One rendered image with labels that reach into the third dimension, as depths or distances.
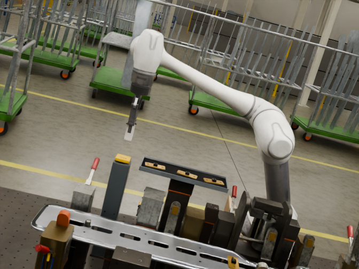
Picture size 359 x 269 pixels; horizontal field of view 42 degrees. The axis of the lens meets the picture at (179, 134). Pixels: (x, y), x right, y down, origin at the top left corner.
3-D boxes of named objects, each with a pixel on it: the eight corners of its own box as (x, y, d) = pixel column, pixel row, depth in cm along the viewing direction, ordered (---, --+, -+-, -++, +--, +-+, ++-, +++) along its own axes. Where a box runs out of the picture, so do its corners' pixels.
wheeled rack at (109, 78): (146, 112, 765) (173, 5, 719) (86, 98, 753) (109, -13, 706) (147, 90, 947) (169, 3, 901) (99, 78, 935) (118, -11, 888)
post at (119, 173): (89, 255, 199) (111, 162, 187) (93, 247, 206) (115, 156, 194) (106, 260, 199) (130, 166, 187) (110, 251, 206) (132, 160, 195)
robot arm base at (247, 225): (229, 202, 238) (240, 197, 237) (248, 232, 246) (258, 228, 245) (234, 222, 221) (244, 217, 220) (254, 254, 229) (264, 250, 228)
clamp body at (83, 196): (54, 274, 181) (72, 190, 172) (63, 258, 193) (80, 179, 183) (72, 278, 182) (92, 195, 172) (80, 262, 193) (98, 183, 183)
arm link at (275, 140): (294, 241, 227) (307, 275, 208) (261, 247, 227) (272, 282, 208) (286, 103, 187) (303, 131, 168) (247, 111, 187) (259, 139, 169)
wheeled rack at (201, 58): (186, 114, 829) (212, 15, 783) (186, 103, 926) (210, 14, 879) (287, 140, 840) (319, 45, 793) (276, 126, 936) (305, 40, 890)
